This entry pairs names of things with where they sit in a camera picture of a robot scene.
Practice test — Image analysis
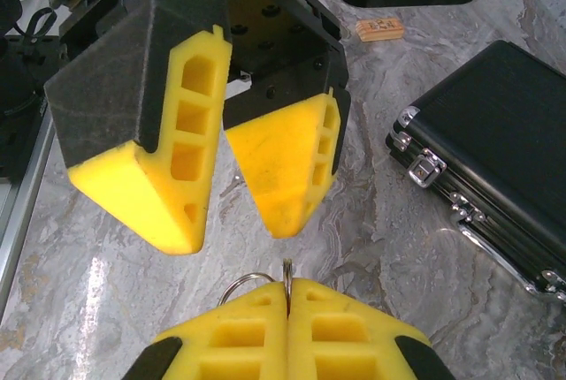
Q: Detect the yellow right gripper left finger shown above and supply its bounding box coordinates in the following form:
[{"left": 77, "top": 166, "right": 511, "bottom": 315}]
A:
[{"left": 121, "top": 279, "right": 291, "bottom": 380}]

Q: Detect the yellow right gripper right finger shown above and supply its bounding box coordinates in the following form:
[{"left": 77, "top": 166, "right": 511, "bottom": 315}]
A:
[{"left": 287, "top": 277, "right": 456, "bottom": 380}]

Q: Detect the clear plastic bag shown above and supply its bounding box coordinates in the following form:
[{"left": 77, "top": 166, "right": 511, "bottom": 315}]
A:
[{"left": 218, "top": 257, "right": 296, "bottom": 310}]

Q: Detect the small wooden block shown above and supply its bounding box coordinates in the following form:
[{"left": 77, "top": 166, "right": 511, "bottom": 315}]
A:
[{"left": 356, "top": 17, "right": 404, "bottom": 44}]

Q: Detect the black case with metal latches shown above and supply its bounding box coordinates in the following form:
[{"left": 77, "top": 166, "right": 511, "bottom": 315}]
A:
[{"left": 385, "top": 39, "right": 566, "bottom": 304}]

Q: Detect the aluminium mounting rail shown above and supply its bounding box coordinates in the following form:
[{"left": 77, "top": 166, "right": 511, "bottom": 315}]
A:
[{"left": 0, "top": 103, "right": 61, "bottom": 275}]

